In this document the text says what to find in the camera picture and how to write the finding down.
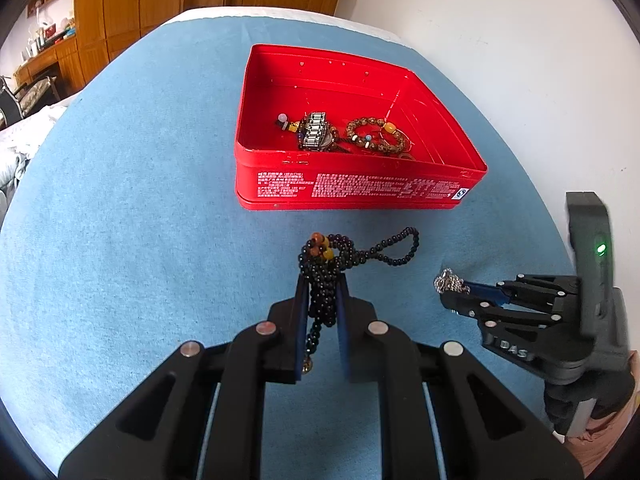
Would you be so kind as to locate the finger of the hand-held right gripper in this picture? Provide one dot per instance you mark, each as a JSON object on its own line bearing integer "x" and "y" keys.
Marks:
{"x": 462, "y": 305}
{"x": 482, "y": 289}

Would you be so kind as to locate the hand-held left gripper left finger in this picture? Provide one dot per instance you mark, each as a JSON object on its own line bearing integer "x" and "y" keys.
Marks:
{"x": 299, "y": 320}

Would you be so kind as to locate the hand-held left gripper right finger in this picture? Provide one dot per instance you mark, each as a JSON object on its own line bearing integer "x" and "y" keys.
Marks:
{"x": 344, "y": 330}

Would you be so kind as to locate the red tin box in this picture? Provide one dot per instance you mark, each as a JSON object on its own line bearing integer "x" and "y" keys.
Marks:
{"x": 350, "y": 187}

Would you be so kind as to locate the silver wristwatch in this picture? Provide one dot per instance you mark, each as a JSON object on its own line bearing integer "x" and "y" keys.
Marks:
{"x": 315, "y": 132}

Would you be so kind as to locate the person's right forearm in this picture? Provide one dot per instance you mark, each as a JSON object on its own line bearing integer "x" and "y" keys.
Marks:
{"x": 607, "y": 427}

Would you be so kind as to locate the blue tablecloth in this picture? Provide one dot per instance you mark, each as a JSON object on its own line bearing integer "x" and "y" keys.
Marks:
{"x": 150, "y": 220}

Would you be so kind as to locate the white bedding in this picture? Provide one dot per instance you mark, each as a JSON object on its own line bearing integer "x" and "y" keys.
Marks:
{"x": 25, "y": 145}

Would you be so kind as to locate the dark chair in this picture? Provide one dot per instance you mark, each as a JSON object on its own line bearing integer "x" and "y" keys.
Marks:
{"x": 25, "y": 97}

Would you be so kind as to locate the wooden wardrobe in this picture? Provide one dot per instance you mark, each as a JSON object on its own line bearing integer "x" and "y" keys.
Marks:
{"x": 125, "y": 5}

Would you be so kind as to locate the wooden desk with clutter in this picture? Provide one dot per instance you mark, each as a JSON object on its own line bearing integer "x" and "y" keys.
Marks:
{"x": 47, "y": 62}

